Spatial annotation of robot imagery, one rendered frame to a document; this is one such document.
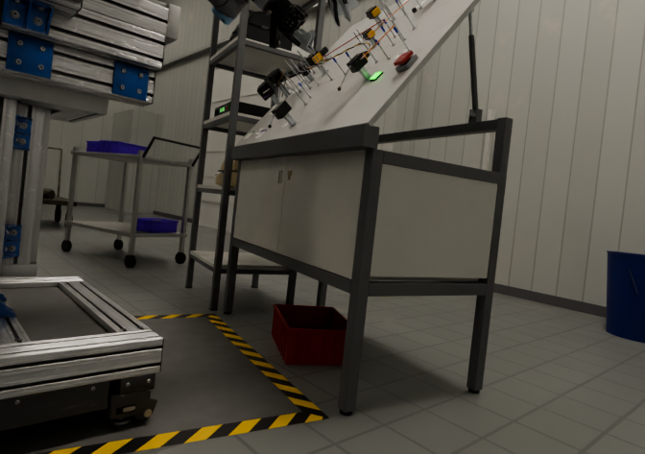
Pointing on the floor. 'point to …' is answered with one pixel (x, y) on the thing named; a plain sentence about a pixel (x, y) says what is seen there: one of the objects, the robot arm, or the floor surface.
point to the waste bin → (626, 296)
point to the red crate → (309, 334)
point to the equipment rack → (268, 57)
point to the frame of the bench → (371, 177)
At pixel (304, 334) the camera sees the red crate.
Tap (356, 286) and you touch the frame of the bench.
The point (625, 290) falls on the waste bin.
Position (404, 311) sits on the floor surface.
